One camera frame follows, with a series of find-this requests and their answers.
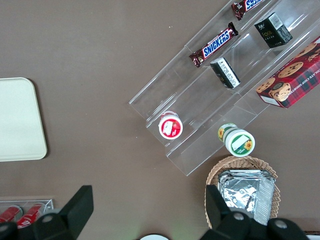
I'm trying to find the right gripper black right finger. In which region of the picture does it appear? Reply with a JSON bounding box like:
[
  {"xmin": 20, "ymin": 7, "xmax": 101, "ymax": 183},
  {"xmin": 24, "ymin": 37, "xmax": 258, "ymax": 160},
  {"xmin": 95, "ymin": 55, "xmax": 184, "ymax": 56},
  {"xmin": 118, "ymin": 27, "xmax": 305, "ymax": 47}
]
[{"xmin": 199, "ymin": 184, "xmax": 254, "ymax": 240}]

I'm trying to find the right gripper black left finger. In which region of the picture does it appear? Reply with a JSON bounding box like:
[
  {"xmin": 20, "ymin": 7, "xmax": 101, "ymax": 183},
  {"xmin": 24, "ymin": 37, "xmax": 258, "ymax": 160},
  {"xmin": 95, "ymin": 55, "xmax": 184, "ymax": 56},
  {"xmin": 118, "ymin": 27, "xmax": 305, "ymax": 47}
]
[{"xmin": 32, "ymin": 184, "xmax": 95, "ymax": 240}]

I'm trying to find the aluminium foil tray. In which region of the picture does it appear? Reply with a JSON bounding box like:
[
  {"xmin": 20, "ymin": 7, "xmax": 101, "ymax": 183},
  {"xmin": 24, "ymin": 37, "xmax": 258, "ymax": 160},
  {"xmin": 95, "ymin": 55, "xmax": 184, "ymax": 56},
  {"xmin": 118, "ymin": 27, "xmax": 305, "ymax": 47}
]
[{"xmin": 217, "ymin": 169, "xmax": 277, "ymax": 226}]

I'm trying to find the wicker basket with foil tray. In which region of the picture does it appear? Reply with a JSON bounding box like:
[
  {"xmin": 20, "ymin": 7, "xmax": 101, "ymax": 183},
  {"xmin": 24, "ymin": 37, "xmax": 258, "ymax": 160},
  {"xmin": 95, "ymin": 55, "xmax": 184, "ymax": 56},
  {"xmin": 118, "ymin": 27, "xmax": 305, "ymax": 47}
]
[{"xmin": 204, "ymin": 155, "xmax": 282, "ymax": 230}]

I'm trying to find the cream rectangular plastic tray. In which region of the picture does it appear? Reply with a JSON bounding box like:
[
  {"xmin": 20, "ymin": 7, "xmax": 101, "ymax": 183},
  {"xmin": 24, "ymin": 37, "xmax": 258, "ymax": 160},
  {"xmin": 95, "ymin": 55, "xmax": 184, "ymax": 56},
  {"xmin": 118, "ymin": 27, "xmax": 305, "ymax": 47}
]
[{"xmin": 0, "ymin": 76, "xmax": 48, "ymax": 162}]

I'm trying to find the clear acrylic bottle rack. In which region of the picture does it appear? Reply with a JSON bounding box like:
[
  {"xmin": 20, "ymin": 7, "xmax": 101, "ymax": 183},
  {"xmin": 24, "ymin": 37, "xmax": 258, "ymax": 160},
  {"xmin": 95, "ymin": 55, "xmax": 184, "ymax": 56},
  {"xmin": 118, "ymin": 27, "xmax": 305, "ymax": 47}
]
[{"xmin": 0, "ymin": 196, "xmax": 55, "ymax": 226}]

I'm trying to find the red cola bottle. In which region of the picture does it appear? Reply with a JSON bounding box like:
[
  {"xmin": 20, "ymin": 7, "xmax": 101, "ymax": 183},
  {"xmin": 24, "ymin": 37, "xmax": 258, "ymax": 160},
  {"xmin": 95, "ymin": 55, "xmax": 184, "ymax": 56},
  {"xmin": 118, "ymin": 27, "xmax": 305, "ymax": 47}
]
[{"xmin": 16, "ymin": 202, "xmax": 46, "ymax": 228}]

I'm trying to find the green lid sunflower cup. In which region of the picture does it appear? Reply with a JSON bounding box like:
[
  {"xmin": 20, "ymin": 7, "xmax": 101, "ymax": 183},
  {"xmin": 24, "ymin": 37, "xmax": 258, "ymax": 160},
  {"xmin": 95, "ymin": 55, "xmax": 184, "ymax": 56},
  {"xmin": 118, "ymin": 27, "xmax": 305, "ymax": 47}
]
[{"xmin": 217, "ymin": 122, "xmax": 256, "ymax": 158}]

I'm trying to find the red lid yogurt cup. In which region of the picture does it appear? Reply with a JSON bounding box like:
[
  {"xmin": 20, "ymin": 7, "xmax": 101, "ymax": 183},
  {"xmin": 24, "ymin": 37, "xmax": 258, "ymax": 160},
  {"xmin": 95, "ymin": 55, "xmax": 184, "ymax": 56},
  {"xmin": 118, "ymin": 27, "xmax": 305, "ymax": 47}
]
[{"xmin": 157, "ymin": 110, "xmax": 184, "ymax": 140}]

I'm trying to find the clear acrylic tiered shelf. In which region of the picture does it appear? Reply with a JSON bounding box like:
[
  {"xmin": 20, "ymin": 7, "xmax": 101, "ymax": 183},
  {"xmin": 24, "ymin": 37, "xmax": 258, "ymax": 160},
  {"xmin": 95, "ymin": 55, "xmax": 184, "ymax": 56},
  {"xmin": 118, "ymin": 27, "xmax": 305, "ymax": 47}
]
[{"xmin": 128, "ymin": 0, "xmax": 320, "ymax": 177}]

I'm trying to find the small black carton box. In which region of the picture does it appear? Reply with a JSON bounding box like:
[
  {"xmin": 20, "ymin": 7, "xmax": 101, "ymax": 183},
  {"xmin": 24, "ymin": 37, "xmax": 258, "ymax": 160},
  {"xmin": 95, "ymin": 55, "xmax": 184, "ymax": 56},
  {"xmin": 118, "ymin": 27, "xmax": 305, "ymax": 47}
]
[
  {"xmin": 209, "ymin": 57, "xmax": 241, "ymax": 90},
  {"xmin": 254, "ymin": 11, "xmax": 294, "ymax": 49}
]

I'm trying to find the red chocolate chip cookie box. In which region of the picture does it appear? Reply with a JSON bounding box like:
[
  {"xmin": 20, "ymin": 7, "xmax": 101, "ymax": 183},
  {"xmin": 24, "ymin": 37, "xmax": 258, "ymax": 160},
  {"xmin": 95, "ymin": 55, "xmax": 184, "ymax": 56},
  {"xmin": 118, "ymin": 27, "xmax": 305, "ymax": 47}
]
[{"xmin": 256, "ymin": 36, "xmax": 320, "ymax": 109}]

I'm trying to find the Snickers chocolate bar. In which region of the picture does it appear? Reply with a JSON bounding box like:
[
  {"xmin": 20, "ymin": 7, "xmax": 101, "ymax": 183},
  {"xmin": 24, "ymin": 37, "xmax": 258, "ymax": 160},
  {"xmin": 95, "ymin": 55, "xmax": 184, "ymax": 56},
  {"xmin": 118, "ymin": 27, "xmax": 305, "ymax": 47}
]
[
  {"xmin": 189, "ymin": 21, "xmax": 239, "ymax": 69},
  {"xmin": 230, "ymin": 0, "xmax": 263, "ymax": 21}
]

